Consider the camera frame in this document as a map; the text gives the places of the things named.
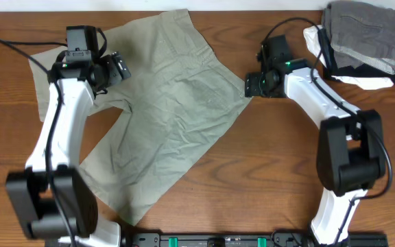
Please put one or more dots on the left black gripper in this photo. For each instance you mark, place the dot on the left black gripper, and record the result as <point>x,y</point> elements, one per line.
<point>116,75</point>

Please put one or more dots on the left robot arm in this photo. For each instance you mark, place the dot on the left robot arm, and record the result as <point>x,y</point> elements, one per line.
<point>50,198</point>

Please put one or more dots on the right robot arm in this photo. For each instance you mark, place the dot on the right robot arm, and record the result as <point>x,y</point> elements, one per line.
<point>349,156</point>

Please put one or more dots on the grey folded garment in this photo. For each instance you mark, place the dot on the grey folded garment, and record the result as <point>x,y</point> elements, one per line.
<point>361,33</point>

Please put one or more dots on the black folded garment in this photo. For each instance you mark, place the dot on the black folded garment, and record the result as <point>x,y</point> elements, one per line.
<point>330,65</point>

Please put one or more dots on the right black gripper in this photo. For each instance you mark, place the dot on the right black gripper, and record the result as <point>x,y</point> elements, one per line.
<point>251,88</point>

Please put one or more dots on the white folded garment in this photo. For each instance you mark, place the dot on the white folded garment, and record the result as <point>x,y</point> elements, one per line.
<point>311,37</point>

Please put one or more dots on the khaki green shorts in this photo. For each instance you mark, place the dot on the khaki green shorts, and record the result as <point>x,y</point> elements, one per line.
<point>178,101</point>

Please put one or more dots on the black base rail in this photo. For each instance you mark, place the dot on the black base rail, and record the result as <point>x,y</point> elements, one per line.
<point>218,240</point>

